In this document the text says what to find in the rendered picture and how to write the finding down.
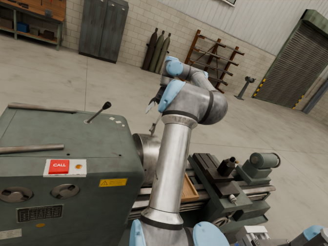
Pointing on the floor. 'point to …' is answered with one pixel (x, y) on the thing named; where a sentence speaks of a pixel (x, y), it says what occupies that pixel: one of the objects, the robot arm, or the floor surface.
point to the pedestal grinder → (245, 87)
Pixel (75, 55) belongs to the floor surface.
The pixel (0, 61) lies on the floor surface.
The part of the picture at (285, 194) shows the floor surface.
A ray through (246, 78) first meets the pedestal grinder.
